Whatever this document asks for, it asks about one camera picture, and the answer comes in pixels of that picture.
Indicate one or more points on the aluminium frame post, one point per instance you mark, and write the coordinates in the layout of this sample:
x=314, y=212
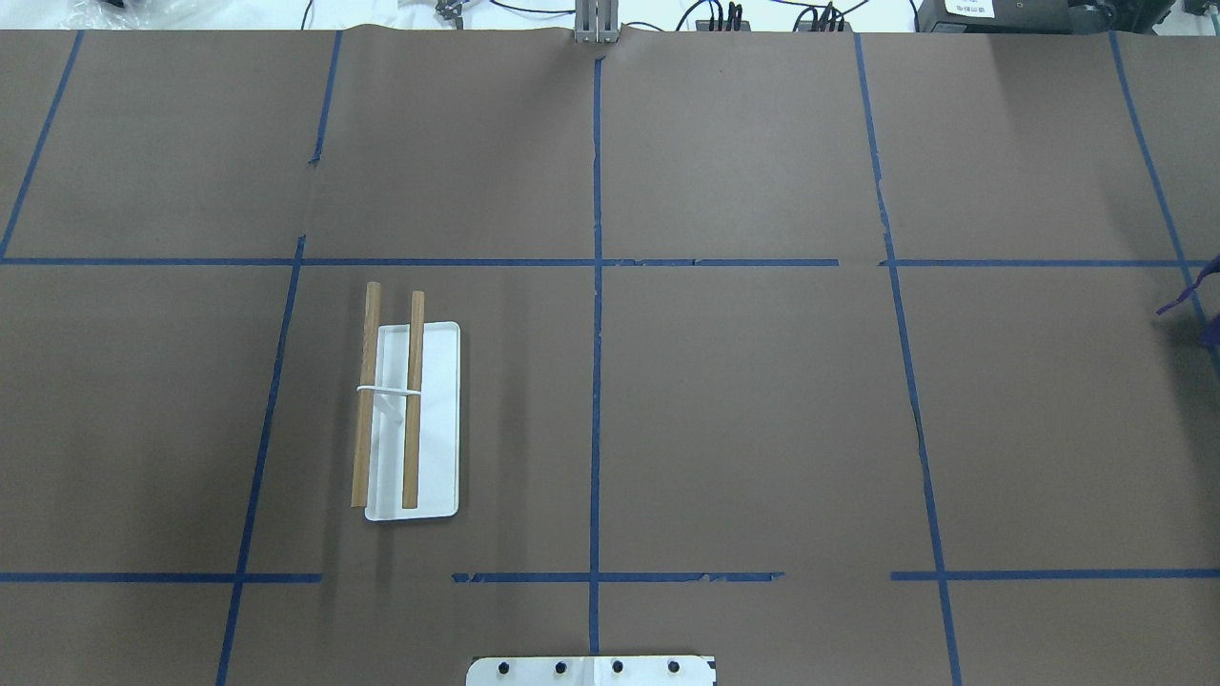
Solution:
x=597, y=21

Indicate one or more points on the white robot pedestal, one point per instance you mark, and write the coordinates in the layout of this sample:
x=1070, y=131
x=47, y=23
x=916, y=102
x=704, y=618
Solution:
x=593, y=670

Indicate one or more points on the white rack with wooden bars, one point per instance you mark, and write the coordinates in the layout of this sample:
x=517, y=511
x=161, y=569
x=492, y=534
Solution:
x=406, y=463

